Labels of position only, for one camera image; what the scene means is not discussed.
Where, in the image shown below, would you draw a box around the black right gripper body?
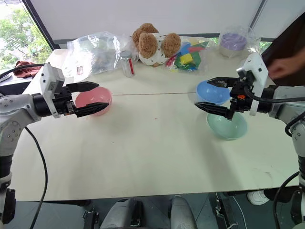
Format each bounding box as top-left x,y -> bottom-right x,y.
227,79 -> 254,120

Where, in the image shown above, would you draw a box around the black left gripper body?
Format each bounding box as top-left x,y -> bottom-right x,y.
53,86 -> 79,117

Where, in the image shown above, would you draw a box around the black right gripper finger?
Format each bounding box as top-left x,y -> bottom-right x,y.
206,77 -> 239,89
193,102 -> 231,118

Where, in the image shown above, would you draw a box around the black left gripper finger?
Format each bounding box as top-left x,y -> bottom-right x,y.
66,81 -> 100,94
76,102 -> 111,118

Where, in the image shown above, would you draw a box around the person's bare hand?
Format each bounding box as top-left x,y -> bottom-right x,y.
267,51 -> 305,80

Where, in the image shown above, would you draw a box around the red plastic bowl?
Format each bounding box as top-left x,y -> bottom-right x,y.
75,86 -> 113,117

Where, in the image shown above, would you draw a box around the blue plastic bowl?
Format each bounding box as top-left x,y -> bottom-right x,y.
196,80 -> 231,106

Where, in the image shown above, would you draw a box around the green plastic bowl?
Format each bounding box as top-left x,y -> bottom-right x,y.
206,112 -> 248,140

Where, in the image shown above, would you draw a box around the clear empty plastic bag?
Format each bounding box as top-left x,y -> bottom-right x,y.
66,31 -> 125,77

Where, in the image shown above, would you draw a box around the bag of coloured blocks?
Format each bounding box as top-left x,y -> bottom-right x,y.
163,35 -> 215,75

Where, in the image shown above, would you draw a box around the purple tub in plastic bag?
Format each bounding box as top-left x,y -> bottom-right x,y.
217,25 -> 260,59

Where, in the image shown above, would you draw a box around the clear jar with red label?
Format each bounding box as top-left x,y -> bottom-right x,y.
120,50 -> 135,78

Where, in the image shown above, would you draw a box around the reddish brown cloth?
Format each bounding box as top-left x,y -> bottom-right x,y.
12,60 -> 43,79

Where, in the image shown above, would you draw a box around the brown white plush dog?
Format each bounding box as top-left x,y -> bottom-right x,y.
131,22 -> 182,67

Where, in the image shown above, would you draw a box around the white sneaker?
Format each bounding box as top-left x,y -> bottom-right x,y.
247,190 -> 268,206

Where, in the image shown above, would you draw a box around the grey rounded robot leg shape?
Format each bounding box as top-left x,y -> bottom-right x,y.
99,198 -> 144,229
170,195 -> 199,229

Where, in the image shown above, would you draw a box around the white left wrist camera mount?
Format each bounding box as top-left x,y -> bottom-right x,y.
39,62 -> 66,119

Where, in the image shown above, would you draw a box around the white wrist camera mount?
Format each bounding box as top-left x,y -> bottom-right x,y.
39,62 -> 66,119
236,52 -> 269,117

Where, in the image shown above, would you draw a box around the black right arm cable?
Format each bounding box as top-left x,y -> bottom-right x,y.
242,85 -> 305,229

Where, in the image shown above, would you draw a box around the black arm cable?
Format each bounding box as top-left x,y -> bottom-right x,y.
0,62 -> 49,226
242,85 -> 305,229

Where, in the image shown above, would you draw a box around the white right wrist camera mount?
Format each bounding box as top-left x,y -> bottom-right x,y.
236,52 -> 269,117

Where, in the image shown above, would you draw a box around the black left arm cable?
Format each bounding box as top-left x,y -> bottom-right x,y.
0,62 -> 49,226

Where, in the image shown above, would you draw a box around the black window frame beam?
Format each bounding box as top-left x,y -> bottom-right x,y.
22,0 -> 61,51

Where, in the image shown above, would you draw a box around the black metal bracket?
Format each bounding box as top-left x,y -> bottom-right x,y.
213,190 -> 237,229
81,209 -> 100,229

